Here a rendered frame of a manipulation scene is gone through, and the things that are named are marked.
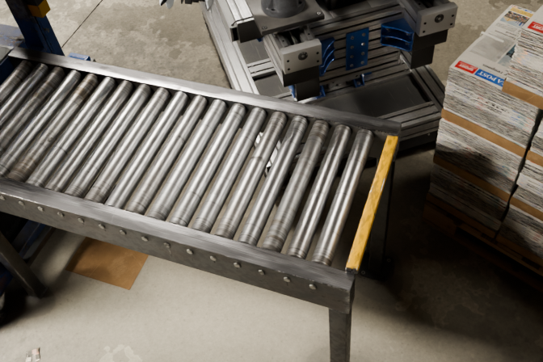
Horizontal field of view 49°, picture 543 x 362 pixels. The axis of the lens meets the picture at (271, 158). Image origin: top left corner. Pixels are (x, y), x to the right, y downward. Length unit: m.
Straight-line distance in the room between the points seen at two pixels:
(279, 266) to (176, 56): 2.01
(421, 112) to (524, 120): 0.77
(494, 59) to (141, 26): 2.18
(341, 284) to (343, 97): 1.34
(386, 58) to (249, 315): 1.10
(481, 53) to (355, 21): 0.49
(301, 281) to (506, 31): 1.04
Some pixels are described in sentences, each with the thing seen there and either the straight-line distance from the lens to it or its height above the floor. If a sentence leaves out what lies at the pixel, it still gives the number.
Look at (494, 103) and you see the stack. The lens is 1.87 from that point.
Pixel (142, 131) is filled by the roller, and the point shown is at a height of 0.79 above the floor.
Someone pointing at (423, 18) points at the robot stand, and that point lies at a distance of 2.15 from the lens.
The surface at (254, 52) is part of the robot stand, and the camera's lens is 2.89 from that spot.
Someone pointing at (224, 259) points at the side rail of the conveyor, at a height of 0.78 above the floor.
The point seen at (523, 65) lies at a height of 0.94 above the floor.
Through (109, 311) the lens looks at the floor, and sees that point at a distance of 2.43.
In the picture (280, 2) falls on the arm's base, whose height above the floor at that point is 0.87.
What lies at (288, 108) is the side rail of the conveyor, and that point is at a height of 0.80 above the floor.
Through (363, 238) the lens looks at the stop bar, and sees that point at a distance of 1.47.
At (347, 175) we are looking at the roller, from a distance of 1.60.
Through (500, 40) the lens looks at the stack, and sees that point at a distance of 1.99.
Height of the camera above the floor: 2.07
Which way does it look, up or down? 50 degrees down
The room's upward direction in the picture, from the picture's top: 8 degrees counter-clockwise
